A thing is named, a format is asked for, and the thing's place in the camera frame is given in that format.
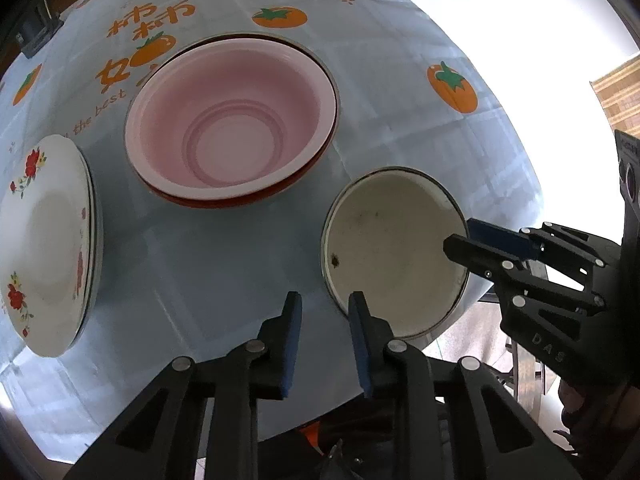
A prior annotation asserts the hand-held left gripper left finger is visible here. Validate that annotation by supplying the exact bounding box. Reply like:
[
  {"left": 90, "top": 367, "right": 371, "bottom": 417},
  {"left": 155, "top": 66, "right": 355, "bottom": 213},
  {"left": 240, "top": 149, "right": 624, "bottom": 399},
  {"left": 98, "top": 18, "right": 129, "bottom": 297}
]
[{"left": 65, "top": 291, "right": 304, "bottom": 480}]

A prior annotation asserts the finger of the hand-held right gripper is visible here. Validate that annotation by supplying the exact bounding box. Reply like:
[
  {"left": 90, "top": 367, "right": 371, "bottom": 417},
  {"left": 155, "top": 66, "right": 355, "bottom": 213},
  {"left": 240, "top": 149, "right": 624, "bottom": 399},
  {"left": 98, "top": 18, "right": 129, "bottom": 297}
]
[
  {"left": 443, "top": 234, "right": 607, "bottom": 313},
  {"left": 467, "top": 218, "right": 621, "bottom": 273}
]

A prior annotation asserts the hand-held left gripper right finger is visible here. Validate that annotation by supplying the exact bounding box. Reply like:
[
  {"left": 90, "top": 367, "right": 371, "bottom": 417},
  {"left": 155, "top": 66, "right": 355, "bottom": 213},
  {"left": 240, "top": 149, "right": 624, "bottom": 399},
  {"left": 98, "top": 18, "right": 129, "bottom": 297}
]
[{"left": 347, "top": 291, "right": 581, "bottom": 480}]

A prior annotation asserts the white enamel bowl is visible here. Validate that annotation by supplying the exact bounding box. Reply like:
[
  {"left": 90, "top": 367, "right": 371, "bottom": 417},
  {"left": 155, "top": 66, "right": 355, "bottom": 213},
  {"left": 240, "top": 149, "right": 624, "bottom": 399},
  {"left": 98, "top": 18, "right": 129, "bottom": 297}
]
[{"left": 321, "top": 166, "right": 471, "bottom": 340}]

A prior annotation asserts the red plastic bowl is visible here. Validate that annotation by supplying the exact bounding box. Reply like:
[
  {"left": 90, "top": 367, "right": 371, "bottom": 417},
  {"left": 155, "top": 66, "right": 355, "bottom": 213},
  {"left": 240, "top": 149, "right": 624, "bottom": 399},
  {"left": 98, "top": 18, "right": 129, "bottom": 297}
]
[{"left": 144, "top": 34, "right": 341, "bottom": 209}]

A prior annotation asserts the pink plastic bowl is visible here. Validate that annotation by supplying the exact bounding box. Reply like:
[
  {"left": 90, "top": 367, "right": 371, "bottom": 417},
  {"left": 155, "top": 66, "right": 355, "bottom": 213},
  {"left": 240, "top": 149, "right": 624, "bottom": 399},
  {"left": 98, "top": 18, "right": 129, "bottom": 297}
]
[{"left": 124, "top": 37, "right": 338, "bottom": 200}]

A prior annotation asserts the red flower white plate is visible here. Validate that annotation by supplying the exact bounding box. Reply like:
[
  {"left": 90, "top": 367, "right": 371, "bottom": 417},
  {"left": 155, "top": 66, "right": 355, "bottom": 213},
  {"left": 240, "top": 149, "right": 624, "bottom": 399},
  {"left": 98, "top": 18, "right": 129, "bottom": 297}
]
[{"left": 0, "top": 134, "right": 96, "bottom": 358}]

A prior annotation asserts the person's right hand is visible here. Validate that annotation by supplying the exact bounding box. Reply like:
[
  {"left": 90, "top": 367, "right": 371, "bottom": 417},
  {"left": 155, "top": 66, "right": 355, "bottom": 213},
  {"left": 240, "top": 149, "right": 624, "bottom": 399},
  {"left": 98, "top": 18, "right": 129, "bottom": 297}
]
[{"left": 552, "top": 375, "right": 640, "bottom": 460}]

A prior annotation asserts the persimmon print tablecloth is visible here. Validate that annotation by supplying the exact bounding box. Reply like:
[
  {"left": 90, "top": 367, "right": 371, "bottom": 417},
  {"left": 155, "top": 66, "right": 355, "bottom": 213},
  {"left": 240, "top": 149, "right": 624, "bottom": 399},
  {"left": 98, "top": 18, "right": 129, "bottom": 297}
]
[{"left": 0, "top": 0, "right": 546, "bottom": 461}]

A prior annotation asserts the wooden furniture panel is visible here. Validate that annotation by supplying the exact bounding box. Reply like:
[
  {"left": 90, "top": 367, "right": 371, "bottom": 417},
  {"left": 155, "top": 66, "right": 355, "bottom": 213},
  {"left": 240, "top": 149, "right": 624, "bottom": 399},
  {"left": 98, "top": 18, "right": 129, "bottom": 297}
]
[{"left": 590, "top": 57, "right": 640, "bottom": 138}]

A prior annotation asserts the black thermos pot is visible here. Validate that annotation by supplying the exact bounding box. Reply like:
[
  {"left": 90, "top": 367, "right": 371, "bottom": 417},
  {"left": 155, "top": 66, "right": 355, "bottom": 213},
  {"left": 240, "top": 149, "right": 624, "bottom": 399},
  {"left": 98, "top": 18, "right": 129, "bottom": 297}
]
[{"left": 14, "top": 0, "right": 64, "bottom": 59}]

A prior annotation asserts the grey chair frame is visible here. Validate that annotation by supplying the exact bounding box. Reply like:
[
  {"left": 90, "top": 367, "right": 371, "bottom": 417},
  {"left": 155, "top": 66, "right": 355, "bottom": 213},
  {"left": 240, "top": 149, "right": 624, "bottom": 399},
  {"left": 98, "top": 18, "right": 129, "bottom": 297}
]
[{"left": 479, "top": 260, "right": 563, "bottom": 411}]

